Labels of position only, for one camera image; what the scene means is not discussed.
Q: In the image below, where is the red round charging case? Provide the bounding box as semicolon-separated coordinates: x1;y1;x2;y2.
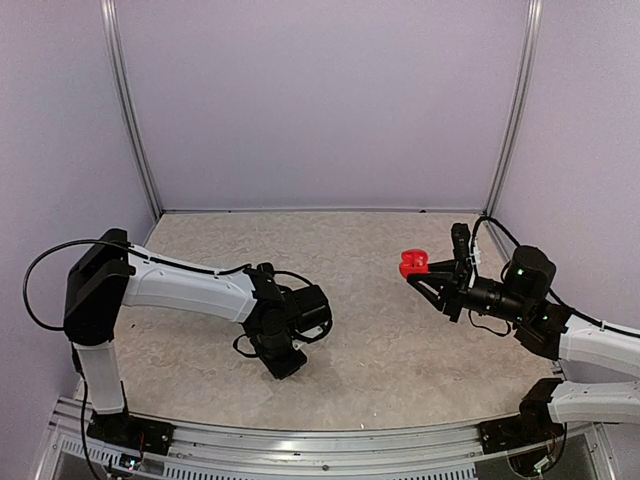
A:
399;249;429;280

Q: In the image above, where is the aluminium frame post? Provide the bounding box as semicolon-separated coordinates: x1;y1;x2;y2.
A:
100;0;164;222
484;0;543;215

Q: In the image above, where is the right aluminium frame post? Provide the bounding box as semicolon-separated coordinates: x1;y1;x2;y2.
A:
484;0;543;215

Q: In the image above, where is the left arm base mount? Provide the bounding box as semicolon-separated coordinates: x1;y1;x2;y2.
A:
87;416;175;456

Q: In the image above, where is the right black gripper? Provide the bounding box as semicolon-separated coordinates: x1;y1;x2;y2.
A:
408;259;531;324

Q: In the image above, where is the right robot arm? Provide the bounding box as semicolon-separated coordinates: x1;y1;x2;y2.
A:
399;246;639;444

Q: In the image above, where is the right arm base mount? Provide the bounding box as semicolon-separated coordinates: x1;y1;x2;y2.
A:
477;415;565;455

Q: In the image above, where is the left aluminium frame post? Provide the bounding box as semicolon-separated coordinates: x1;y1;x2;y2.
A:
100;0;164;222

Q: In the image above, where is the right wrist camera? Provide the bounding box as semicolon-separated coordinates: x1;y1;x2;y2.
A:
451;223;477;283

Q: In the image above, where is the right camera cable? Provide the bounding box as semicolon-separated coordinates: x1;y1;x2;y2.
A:
471;215;521;266

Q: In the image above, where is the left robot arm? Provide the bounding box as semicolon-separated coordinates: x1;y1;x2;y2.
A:
63;228;333;445

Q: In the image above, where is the front aluminium rail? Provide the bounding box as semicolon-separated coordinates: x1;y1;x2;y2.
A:
27;398;617;479

